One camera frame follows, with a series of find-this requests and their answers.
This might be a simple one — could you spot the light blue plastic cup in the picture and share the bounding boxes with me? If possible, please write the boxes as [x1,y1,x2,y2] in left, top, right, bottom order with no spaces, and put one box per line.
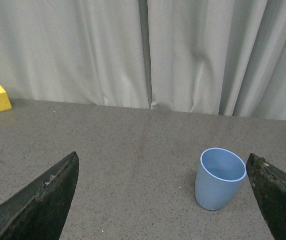
[195,147,246,211]

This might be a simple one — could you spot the grey-white curtain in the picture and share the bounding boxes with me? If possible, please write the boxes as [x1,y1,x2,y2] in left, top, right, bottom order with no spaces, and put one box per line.
[0,0,286,120]

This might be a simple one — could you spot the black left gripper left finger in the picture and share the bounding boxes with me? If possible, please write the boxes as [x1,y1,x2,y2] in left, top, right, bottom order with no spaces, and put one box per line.
[0,151,79,240]

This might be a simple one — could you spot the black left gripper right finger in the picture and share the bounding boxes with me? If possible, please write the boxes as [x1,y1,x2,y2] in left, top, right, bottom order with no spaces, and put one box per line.
[246,153,286,240]

